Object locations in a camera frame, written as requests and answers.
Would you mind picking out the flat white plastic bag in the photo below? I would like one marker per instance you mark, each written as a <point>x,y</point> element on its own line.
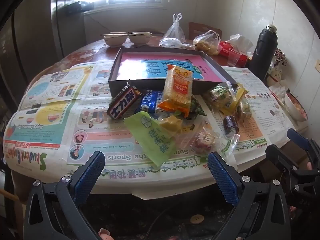
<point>172,43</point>

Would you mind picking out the black thermos bottle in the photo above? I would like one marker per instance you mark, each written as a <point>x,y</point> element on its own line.
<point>263,52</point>

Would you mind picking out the green pea packet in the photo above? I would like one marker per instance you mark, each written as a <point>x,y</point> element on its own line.
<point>197,107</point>

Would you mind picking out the blue snack packet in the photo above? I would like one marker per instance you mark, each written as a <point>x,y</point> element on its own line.
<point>150,102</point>

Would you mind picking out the brown chocolate bar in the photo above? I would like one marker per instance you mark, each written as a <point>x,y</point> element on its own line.
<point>123,102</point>

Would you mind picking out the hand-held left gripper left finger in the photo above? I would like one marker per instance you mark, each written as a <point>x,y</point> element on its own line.
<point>90,177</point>

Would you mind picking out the plastic bag of fried snacks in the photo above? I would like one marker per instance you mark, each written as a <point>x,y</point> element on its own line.
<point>206,43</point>

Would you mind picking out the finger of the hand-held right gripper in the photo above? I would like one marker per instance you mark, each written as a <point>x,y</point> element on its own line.
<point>280,156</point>
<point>298,137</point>

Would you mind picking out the orange cracker packet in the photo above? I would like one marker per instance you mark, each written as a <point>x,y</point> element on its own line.
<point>178,87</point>

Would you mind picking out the beige ceramic bowl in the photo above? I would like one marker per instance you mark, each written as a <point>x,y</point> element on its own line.
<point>115,41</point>
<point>140,39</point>

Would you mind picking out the grey refrigerator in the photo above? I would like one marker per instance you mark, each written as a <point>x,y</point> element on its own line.
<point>37,50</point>

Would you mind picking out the colourful newspaper sheet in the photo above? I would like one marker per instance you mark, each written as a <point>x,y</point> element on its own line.
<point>50,85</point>
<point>75,135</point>
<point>265,110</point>

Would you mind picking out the red tissue pack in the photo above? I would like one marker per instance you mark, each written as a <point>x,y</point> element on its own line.
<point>225,48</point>

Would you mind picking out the dark floral clothing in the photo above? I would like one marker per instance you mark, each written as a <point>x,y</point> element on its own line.
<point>162,212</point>

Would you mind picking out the wooden chair back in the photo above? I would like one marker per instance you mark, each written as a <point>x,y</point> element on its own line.
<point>197,28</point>

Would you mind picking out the small wrapped brown candy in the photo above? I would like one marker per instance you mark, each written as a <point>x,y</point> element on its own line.
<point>243,110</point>

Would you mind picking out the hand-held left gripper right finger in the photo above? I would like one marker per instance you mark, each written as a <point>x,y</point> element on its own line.
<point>222,177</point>

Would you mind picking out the yellow stick snack packet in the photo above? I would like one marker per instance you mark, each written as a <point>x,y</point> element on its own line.
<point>231,103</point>

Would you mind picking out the clear plastic cup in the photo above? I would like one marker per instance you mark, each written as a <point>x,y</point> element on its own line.
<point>235,58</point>

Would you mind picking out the knotted clear plastic bag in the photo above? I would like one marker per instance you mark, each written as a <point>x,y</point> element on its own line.
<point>175,30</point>

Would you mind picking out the wooden chopstick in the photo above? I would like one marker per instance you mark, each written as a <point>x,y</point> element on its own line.
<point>130,32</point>
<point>117,34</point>

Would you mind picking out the clear red snack packet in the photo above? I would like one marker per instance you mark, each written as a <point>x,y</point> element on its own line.
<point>205,140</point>

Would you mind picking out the dark cardboard box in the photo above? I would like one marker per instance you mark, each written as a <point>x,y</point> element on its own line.
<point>117,86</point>

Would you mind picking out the green cheese snack packet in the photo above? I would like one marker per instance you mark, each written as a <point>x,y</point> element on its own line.
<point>155,140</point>

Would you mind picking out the white bowl with food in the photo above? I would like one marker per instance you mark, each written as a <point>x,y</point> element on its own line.
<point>296,107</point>

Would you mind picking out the green print pastry packet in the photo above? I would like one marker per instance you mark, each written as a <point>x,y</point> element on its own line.
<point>216,93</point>

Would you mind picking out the dark date candy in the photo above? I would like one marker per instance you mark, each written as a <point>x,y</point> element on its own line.
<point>230,125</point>

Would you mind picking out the white wall socket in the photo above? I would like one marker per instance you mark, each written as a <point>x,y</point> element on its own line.
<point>318,65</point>

